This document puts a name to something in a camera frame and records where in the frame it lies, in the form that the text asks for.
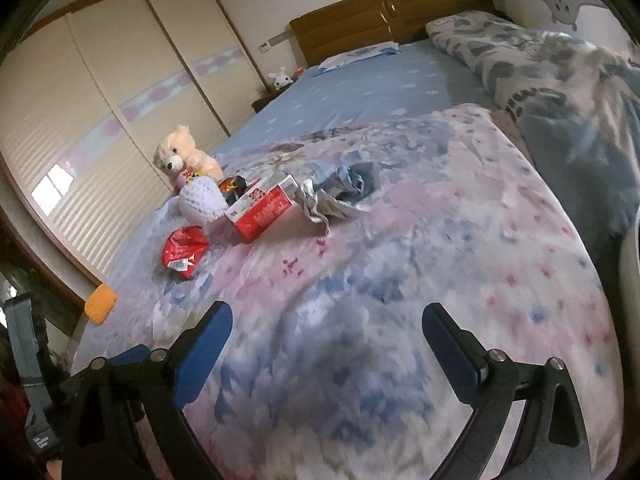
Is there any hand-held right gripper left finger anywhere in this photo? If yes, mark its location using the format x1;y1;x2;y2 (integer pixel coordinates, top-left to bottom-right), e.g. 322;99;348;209
60;301;234;480

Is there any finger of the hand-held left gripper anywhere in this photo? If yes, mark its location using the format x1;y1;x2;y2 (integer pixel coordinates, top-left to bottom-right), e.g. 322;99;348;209
109;344;151;367

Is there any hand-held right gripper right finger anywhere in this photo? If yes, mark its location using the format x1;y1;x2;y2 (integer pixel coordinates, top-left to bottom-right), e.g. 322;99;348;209
421;302;593;480

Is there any orange sponge block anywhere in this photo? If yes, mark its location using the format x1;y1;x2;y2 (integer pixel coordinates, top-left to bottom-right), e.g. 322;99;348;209
85;283;117;324

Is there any red snack wrapper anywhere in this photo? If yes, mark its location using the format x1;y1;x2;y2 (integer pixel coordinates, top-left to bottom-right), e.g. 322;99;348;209
161;225;211;281

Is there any red cardboard box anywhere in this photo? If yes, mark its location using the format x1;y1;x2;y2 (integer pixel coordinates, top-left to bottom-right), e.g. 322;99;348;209
225;172;301;244

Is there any white crochet ball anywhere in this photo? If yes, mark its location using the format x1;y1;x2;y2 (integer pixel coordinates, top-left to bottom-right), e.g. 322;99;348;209
178;176;228;224

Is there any silver foil wrapper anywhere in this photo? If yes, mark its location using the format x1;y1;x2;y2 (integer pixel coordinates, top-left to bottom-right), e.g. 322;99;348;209
295;180;366;236

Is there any pink floral blanket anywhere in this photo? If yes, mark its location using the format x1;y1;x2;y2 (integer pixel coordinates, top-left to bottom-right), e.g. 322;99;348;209
70;102;623;480

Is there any cream teddy bear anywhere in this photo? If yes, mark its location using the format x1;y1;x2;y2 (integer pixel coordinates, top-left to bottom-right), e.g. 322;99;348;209
152;125;226;183

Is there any dark wooden nightstand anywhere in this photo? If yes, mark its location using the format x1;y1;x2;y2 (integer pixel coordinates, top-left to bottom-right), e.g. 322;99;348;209
251;85;293;113

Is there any cream sliding-door wardrobe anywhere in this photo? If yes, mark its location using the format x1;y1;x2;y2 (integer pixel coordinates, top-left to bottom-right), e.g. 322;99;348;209
0;0;268;306

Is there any bed with blue sheet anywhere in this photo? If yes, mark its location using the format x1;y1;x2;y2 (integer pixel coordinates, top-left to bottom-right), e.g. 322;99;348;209
215;40;501;161

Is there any white bunny toy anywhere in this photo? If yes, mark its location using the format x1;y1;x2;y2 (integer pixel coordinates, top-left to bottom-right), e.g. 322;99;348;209
268;66;293;91

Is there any grey patterned duvet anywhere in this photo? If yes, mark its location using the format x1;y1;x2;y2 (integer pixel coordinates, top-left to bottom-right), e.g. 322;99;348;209
425;10;640;241

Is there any blue white pillow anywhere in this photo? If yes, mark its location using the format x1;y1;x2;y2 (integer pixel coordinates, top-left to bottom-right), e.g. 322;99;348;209
317;42;401;71

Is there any wooden headboard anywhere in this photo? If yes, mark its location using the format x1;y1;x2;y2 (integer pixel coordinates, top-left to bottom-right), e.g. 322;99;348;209
290;0;497;67

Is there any grey bed guard rail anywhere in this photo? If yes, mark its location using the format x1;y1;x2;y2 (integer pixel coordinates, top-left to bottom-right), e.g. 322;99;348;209
492;0;640;46

